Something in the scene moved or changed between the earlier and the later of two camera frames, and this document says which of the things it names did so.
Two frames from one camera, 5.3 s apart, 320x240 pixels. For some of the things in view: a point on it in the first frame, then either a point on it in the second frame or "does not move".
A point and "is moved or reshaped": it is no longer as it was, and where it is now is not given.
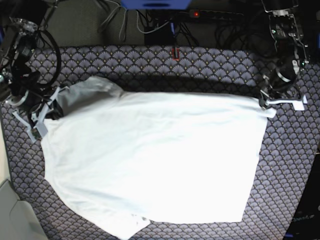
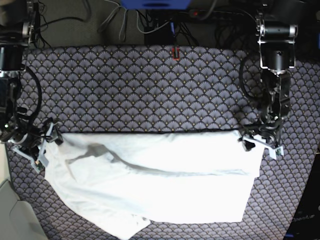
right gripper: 265,93 -> 270,126
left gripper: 40,104 -> 33,140
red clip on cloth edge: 173,58 does not move
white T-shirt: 123,159 is moved or reshaped
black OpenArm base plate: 305,223 does not move
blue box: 156,4 does not move
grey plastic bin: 18,219 does not move
